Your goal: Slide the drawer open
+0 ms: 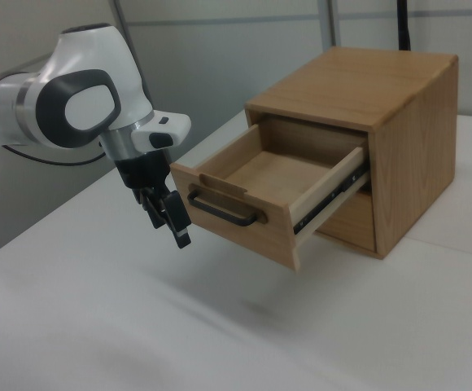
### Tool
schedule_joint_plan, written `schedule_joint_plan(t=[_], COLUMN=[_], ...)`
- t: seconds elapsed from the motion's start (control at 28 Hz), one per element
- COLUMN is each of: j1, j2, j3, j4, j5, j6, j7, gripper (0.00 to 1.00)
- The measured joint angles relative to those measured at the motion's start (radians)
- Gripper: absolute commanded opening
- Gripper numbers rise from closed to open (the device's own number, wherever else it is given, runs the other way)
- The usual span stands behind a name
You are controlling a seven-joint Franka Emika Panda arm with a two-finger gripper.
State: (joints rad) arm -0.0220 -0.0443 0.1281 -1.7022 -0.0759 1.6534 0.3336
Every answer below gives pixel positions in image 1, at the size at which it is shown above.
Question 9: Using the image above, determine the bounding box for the black metal drawer handle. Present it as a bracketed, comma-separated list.
[186, 188, 259, 227]

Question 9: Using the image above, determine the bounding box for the black pole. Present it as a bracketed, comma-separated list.
[396, 0, 414, 52]

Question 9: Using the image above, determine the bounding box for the grey partition post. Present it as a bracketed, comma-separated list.
[324, 0, 339, 46]
[111, 0, 140, 66]

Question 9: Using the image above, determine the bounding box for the wooden drawer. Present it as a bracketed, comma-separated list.
[169, 116, 372, 273]

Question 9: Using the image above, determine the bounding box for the pale wooden cabinet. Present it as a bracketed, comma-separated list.
[244, 46, 460, 261]

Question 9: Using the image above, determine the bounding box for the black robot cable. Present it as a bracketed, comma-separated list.
[2, 143, 107, 167]

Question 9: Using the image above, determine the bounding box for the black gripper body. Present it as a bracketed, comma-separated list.
[113, 148, 173, 192]

